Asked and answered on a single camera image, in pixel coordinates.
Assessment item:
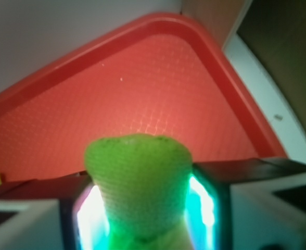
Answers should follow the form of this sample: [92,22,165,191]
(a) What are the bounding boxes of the brown cardboard panel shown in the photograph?
[181,0,306,167]

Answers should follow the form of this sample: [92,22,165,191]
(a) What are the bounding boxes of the green plush turtle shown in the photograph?
[84,134,193,249]

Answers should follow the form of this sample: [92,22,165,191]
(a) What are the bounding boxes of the red plastic tray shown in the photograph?
[0,13,287,182]

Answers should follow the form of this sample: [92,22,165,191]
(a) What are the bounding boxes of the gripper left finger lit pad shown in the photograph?
[0,175,109,249]

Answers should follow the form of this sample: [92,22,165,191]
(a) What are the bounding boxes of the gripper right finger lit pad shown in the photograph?
[186,158,306,249]

